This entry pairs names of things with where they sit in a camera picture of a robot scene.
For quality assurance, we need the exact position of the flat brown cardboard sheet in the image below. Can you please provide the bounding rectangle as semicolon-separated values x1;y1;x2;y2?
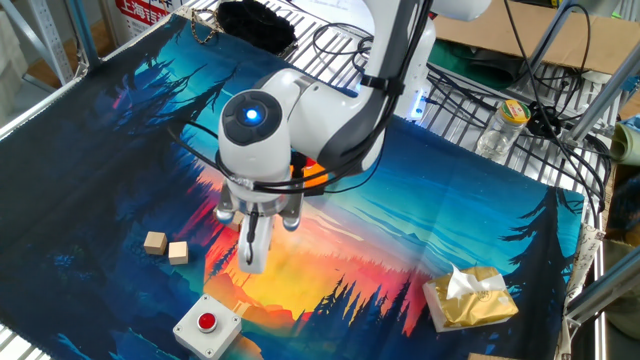
434;0;640;76

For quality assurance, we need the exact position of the aluminium profile bar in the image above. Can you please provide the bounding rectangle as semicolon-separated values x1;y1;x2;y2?
514;0;584;96
564;247;640;326
567;42;640;144

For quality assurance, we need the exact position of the dark green board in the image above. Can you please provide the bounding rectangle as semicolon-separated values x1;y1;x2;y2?
428;39;524;92

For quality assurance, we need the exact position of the silver camera box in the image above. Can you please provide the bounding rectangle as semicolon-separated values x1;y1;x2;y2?
214;182;304;232

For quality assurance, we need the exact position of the orange box with red button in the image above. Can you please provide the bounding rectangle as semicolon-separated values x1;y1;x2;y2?
289;155;330;197

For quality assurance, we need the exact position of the thin black cable loop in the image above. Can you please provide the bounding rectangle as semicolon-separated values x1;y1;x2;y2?
312;22;374;76

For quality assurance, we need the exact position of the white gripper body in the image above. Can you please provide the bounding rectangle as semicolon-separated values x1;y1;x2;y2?
237;209;275;275

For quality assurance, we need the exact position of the grey perforated shelf frame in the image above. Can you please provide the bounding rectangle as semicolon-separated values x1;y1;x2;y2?
0;0;76;86

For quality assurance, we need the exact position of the black fluffy duster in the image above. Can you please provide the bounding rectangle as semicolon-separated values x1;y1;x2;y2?
217;0;297;55

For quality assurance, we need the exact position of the brass chain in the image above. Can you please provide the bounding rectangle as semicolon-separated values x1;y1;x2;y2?
189;7;225;45

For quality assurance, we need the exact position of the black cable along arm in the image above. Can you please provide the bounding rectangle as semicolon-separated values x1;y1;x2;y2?
167;0;436;266

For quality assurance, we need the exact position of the pale green roll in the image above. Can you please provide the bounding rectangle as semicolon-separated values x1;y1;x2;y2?
608;115;640;167

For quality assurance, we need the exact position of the white patterned cloth strip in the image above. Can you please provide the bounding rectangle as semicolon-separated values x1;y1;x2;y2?
553;222;607;360

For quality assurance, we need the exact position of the black cable bundle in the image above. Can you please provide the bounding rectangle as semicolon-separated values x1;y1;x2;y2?
424;0;615;214

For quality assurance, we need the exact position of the colourful forest print cloth mat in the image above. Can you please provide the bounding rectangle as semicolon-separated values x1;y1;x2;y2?
0;13;586;360

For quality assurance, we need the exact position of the white box with red button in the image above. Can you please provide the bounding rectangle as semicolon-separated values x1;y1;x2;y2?
172;293;243;360

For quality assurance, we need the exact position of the clear jar with yellow lid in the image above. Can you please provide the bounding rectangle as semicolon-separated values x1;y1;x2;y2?
474;98;532;162

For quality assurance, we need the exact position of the white printed paper sheet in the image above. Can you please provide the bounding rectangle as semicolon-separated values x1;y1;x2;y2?
292;0;371;31

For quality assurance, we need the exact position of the gold tissue pack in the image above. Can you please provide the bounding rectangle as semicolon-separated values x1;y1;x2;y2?
422;263;520;334

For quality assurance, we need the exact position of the black power adapter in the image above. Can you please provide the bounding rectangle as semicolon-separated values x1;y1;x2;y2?
525;101;562;140

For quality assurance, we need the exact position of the white box with red print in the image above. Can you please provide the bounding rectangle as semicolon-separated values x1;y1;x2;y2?
115;0;174;40

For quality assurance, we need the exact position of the blue metal post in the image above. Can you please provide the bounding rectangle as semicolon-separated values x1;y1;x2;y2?
67;0;101;69

